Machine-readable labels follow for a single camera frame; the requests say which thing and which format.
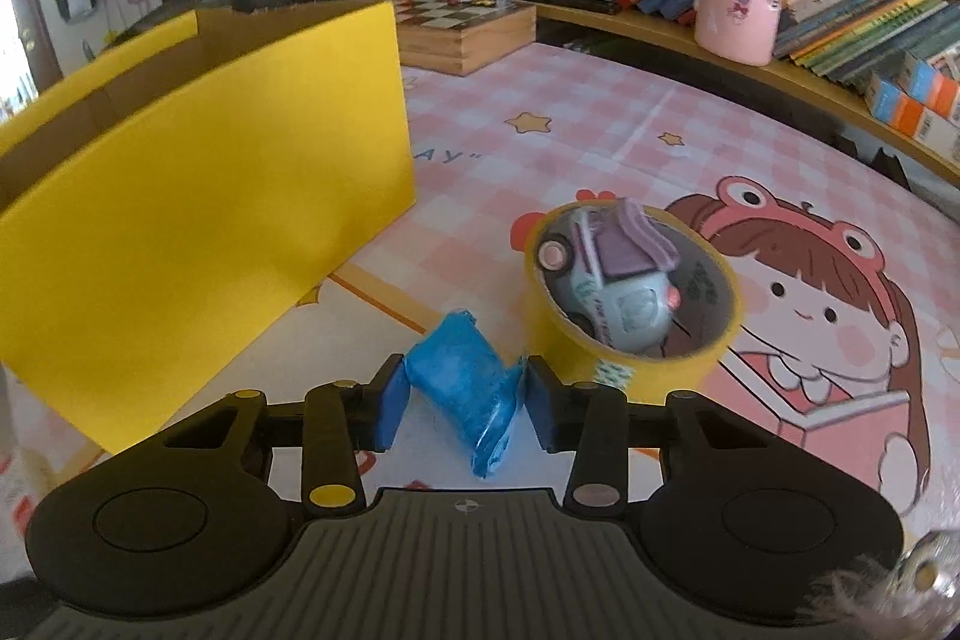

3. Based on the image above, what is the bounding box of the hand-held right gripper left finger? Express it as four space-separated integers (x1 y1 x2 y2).
160 353 412 513

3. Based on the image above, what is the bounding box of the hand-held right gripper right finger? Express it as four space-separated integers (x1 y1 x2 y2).
525 355 760 513

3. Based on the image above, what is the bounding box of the blue plastic packet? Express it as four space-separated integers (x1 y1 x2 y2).
405 310 526 480

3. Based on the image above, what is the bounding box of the pale toy car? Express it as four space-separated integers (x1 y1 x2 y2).
536 197 685 356

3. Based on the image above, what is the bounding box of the yellow tape roll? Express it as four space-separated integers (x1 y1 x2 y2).
523 199 746 407

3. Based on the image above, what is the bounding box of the yellow cardboard box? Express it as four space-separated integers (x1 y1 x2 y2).
0 0 418 457

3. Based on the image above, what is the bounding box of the pink checked desktop tablecloth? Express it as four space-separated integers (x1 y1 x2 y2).
0 40 960 611

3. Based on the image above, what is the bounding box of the cartoon girl desk mat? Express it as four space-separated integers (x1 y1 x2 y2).
300 175 960 521

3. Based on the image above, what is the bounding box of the wooden chessboard box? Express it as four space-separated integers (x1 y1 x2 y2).
390 0 538 77

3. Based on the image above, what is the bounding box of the orange white carton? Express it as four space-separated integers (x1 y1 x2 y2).
900 51 960 120
866 77 960 161

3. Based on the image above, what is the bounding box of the grey fluffy keychain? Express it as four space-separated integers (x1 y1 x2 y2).
814 531 960 640

